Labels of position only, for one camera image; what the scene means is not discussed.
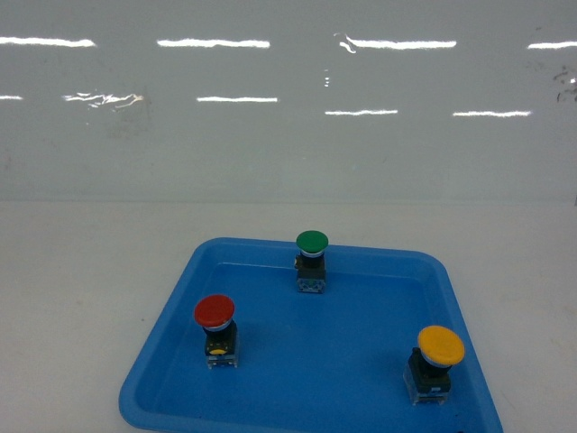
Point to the red mushroom push button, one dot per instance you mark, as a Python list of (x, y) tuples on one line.
[(215, 314)]

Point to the yellow mushroom push button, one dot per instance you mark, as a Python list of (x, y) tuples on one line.
[(426, 372)]

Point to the green mushroom push button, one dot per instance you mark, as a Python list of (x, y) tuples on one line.
[(310, 261)]

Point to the blue plastic tray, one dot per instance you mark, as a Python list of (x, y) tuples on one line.
[(330, 362)]

